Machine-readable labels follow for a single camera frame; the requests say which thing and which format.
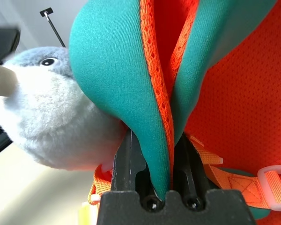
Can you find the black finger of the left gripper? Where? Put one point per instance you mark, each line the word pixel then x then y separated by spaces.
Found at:
pixel 2 42

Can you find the teal and orange backpack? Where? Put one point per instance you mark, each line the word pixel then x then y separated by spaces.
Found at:
pixel 107 70

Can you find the grey white plush toy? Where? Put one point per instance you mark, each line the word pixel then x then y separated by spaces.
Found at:
pixel 49 112

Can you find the black framed side table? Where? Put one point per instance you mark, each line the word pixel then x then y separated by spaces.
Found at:
pixel 0 143

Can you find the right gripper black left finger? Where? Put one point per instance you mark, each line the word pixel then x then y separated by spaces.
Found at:
pixel 126 168

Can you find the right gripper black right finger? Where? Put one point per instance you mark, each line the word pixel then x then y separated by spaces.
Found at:
pixel 189 168

